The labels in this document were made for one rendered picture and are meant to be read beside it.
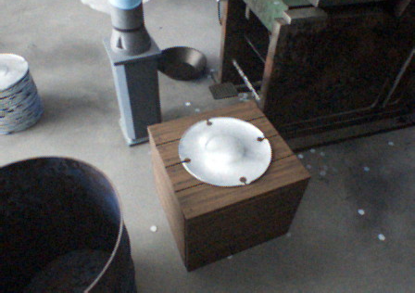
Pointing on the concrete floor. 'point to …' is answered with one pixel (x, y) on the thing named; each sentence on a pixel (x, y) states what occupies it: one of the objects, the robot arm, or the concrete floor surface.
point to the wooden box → (271, 194)
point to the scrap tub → (62, 229)
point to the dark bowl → (181, 62)
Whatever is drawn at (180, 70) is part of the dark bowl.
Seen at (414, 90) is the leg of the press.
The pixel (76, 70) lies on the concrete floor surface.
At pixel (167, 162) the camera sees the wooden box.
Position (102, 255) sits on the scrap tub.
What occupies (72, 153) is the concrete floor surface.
